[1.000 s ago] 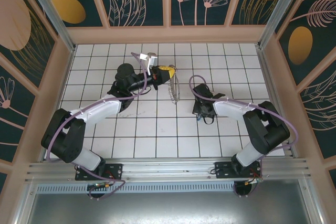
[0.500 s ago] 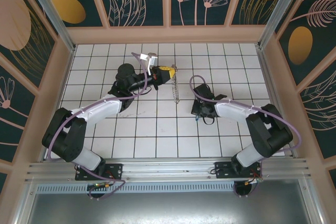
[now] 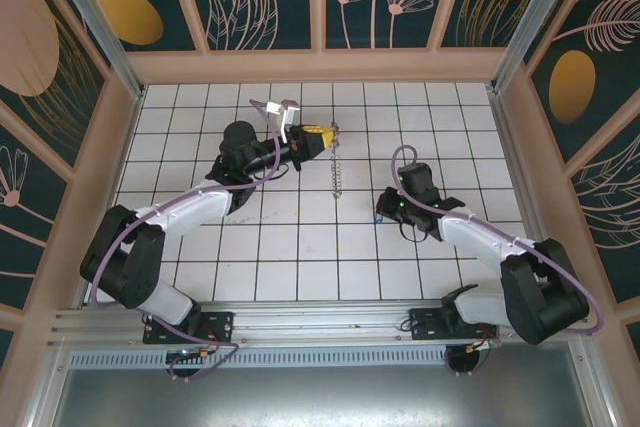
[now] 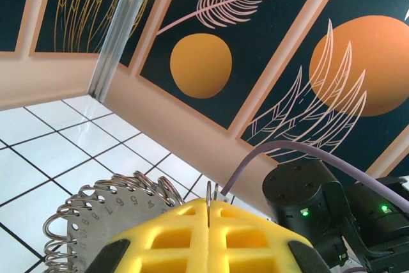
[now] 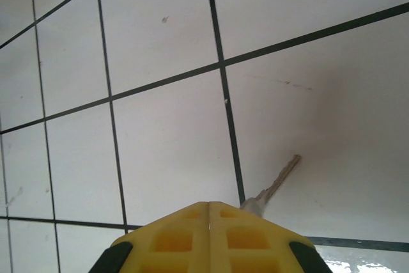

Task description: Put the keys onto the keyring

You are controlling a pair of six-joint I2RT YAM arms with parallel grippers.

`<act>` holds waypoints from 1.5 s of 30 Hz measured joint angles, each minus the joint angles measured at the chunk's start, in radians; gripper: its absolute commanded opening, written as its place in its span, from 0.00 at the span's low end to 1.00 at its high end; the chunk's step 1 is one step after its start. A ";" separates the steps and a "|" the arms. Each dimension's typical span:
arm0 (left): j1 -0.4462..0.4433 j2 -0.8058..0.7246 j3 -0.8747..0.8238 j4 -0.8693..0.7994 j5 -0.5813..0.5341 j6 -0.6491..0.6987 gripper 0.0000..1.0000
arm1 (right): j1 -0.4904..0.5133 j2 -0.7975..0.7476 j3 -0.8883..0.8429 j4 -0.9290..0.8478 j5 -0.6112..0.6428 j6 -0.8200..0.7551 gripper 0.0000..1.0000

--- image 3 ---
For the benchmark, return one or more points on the silver keyring with many rings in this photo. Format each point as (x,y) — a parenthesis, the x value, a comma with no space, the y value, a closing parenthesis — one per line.
(337,172)

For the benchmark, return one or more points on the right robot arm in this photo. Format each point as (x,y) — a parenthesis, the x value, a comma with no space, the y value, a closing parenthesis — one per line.
(475,247)

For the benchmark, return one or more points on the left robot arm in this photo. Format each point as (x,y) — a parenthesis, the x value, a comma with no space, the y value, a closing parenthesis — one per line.
(190,207)

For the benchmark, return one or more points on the dark panel pink leaves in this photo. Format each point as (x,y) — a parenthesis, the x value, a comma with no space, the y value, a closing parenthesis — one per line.
(615,227)

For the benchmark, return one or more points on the dark panel oval and feathers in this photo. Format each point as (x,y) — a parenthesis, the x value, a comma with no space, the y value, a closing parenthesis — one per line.
(575,87)

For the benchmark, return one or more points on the grey metal sheet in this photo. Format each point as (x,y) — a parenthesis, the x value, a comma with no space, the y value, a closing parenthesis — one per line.
(320,397)

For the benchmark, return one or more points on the dark panel single flower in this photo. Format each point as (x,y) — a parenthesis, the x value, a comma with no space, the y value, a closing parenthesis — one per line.
(25,227)

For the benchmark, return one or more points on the dark panel gold lines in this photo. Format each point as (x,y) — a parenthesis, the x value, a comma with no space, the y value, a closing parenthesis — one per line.
(30,22)

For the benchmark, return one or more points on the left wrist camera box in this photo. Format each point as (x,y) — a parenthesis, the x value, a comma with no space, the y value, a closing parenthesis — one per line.
(287,109)

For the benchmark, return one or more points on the aluminium table edge rail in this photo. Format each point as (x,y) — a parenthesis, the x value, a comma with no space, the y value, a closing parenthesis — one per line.
(507,137)

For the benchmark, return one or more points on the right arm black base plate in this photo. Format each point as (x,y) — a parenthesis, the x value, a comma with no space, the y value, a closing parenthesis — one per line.
(420,324)

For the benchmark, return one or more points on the aluminium mounting rail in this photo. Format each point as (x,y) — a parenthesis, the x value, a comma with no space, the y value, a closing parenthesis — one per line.
(320,319)

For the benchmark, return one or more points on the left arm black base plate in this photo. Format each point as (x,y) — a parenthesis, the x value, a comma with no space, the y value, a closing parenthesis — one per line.
(220,322)

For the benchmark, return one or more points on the aluminium frame post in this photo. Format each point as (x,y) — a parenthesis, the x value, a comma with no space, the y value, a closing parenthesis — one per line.
(527,22)
(95,22)

